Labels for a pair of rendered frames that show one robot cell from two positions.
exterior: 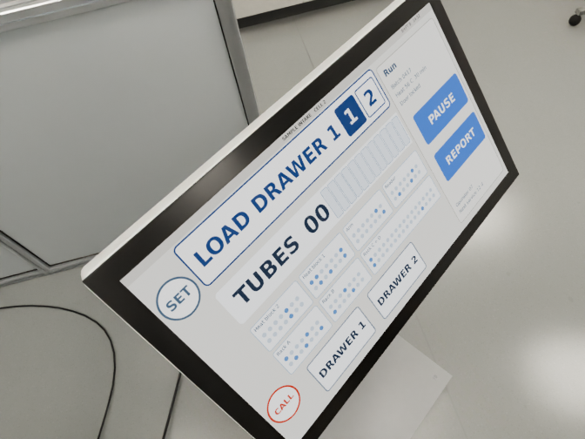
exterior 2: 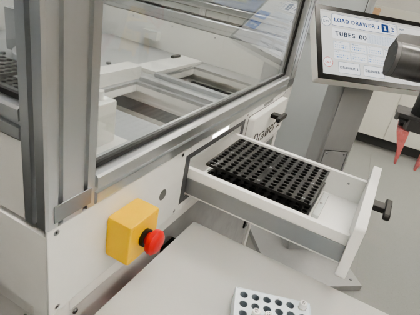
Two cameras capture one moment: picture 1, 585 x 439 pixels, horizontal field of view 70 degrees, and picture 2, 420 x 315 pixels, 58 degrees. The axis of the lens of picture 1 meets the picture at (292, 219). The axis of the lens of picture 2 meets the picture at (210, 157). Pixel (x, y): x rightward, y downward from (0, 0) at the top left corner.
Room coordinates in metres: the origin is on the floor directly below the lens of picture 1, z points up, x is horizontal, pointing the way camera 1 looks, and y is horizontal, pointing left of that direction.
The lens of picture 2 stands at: (-1.43, -0.17, 1.26)
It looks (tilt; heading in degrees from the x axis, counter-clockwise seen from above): 26 degrees down; 22
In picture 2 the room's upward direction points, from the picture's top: 11 degrees clockwise
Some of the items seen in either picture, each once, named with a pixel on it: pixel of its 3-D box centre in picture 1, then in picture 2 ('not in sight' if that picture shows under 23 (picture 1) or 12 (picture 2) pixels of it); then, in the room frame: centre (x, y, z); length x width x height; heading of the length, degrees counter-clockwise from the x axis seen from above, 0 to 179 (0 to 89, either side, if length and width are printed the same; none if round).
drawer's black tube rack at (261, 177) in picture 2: not in sight; (267, 179); (-0.71, -0.02, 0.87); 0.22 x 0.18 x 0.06; 89
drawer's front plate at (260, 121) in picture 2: not in sight; (266, 123); (-0.39, 0.10, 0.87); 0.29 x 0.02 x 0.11; 179
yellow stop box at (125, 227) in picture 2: not in sight; (134, 231); (-1.03, 0.09, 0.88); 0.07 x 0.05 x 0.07; 179
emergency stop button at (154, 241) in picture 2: not in sight; (151, 240); (-1.04, 0.06, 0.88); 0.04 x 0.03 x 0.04; 179
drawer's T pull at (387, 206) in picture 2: not in sight; (380, 207); (-0.71, -0.24, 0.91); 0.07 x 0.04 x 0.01; 179
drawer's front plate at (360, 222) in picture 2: not in sight; (360, 215); (-0.71, -0.22, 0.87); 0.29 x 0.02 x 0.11; 179
